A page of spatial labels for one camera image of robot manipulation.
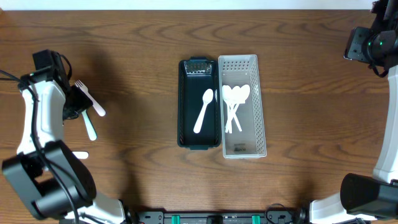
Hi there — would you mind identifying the white plastic spoon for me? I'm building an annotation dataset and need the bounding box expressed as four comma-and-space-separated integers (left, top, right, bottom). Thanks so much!
193, 88, 214, 134
222, 85, 232, 133
224, 84, 251, 133
227, 86, 241, 134

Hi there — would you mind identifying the clear white plastic basket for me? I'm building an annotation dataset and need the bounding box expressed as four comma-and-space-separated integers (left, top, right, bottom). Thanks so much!
218, 54, 267, 159

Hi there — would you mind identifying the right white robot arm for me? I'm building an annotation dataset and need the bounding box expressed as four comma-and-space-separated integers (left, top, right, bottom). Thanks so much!
307, 27, 397, 223

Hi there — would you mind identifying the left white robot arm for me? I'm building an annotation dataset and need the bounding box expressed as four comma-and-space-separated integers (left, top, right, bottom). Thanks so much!
2, 67, 131, 223

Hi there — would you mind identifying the white plastic fork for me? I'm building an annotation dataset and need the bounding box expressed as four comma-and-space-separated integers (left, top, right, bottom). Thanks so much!
73, 151, 89, 159
75, 80, 106, 116
81, 110, 97, 141

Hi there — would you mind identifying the dark green plastic basket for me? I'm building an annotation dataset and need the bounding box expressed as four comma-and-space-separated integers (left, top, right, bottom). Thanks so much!
177, 57, 221, 150

